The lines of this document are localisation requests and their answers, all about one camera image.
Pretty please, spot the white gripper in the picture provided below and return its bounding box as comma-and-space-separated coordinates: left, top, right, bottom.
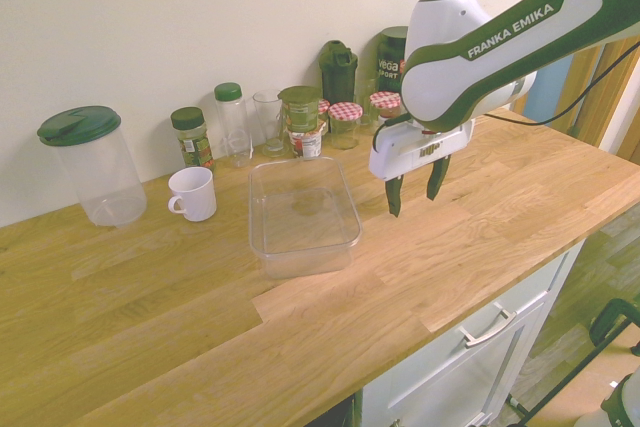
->
368, 116, 475, 219

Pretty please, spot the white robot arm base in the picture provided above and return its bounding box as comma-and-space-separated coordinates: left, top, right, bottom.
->
574, 364, 640, 427

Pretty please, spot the clear rectangular plastic container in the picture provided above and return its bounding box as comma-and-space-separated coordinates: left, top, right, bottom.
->
248, 156, 364, 281

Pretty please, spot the short clear drinking glass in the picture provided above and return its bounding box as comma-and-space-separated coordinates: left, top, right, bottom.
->
355, 77, 381, 128

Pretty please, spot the white labelled yogurt cup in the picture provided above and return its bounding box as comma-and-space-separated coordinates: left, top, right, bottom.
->
286, 121, 327, 162

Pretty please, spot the black protein powder tub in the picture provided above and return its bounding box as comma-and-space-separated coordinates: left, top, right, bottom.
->
375, 26, 411, 98

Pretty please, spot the black shaker bottle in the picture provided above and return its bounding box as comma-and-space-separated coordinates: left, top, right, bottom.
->
318, 40, 360, 104

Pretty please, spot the green yogurt cup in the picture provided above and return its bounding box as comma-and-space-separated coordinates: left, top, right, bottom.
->
277, 85, 321, 133

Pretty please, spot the tall drinking glass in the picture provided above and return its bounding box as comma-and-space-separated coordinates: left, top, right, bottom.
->
252, 89, 289, 158

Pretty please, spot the clear bottle green lid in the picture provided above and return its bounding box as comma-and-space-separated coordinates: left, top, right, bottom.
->
214, 82, 251, 169

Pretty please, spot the white ceramic mug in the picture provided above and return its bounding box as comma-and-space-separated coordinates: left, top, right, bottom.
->
167, 165, 218, 223

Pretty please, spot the spice jar dark lid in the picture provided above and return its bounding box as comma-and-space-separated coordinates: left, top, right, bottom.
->
170, 106, 217, 172

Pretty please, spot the clear canister dark lid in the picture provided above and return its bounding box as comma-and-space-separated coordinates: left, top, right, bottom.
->
36, 105, 148, 228

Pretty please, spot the silver drawer handle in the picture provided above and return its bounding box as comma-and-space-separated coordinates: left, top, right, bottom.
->
458, 307, 518, 349

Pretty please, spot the white drawer with handle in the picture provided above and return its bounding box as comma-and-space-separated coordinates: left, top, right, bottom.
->
359, 241, 586, 427

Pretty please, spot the wooden door frame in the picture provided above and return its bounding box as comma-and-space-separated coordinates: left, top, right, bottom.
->
512, 0, 640, 166

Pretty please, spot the black stand frame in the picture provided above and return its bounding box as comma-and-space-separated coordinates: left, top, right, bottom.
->
589, 298, 640, 348

